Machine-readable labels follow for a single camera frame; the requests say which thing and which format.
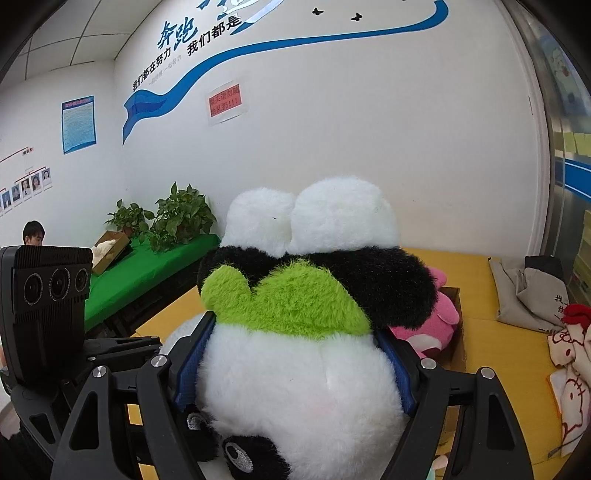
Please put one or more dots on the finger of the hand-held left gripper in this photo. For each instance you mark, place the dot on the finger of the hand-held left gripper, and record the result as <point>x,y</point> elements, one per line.
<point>124,350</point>

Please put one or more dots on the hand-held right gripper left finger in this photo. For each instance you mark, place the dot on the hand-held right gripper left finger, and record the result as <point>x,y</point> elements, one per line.
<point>191,364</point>

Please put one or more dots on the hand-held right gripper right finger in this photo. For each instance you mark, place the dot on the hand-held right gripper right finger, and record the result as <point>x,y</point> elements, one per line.
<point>406,378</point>

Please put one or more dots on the brown cardboard box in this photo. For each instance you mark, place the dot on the brown cardboard box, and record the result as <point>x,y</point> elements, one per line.
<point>455,332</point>

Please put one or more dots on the white panda plush toy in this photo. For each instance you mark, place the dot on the white panda plush toy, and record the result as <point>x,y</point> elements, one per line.
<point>300,383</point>

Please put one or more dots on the pink strawberry plush toy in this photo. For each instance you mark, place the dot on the pink strawberry plush toy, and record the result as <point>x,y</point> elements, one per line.
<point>429,327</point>

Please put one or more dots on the green covered bench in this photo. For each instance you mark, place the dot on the green covered bench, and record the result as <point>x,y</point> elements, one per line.
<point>152,272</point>

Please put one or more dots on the seated person head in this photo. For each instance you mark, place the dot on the seated person head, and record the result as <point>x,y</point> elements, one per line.
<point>33,233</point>

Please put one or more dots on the small open cardboard box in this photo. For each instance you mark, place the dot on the small open cardboard box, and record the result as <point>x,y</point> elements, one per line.
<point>115,258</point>

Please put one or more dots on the cream plush toy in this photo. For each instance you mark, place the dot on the cream plush toy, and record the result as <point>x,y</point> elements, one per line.
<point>104,251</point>

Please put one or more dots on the small potted green plant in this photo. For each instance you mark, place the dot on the small potted green plant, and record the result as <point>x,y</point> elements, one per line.
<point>129,219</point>

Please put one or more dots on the grey tote bag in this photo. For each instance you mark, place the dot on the grey tote bag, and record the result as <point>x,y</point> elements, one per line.
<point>521,290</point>

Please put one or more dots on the large potted green plant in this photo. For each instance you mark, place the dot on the large potted green plant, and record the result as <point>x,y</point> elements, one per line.
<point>184,217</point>

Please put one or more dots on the cartoon printed cloth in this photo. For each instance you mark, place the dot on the cartoon printed cloth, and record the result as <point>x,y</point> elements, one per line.
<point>572,369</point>

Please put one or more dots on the red fluffy cloth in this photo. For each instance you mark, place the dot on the red fluffy cloth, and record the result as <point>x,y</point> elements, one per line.
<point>579,314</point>

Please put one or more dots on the red paper notice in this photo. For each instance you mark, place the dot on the red paper notice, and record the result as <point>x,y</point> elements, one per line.
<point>226,104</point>

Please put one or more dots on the blue door sign band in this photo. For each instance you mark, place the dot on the blue door sign band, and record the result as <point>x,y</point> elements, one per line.
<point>577,177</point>

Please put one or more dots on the yellow sticky note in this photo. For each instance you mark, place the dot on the yellow sticky note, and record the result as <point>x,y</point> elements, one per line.
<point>570,142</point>
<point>558,141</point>
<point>584,144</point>

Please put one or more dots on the cartoon sheep door poster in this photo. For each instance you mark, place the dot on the cartoon sheep door poster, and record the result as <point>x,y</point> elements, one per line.
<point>568,78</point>

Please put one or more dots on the photo chart wall display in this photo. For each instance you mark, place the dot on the photo chart wall display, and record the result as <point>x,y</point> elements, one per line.
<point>27,187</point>

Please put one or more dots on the blue framed wall poster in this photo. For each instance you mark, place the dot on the blue framed wall poster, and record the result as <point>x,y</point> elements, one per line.
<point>79,124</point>

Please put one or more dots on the blue ribbon wall decal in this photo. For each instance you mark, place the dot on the blue ribbon wall decal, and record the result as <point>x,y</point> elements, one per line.
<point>152,99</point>

